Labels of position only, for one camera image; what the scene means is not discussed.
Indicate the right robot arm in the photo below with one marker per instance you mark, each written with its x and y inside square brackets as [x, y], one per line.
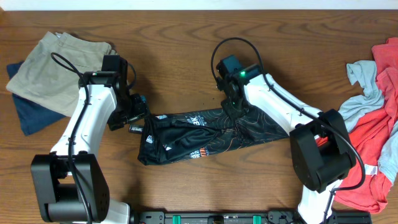
[322, 154]

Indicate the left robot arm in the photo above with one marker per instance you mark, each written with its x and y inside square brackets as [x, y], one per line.
[69, 184]

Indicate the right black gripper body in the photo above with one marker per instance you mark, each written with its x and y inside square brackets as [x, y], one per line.
[236, 107]

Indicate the light grey t-shirt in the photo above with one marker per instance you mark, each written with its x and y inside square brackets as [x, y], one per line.
[364, 72]

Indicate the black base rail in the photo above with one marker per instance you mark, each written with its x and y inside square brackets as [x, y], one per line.
[270, 217]

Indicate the folded khaki trousers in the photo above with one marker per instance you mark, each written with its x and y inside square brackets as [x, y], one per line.
[43, 81]

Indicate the black patterned cycling jersey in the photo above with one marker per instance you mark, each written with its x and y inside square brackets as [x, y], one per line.
[170, 138]

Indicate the folded navy blue garment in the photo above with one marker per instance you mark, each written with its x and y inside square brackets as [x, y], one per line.
[33, 117]

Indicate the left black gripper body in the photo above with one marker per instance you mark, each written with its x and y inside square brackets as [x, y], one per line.
[135, 107]

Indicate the red t-shirt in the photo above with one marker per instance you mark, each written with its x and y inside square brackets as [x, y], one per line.
[371, 133]

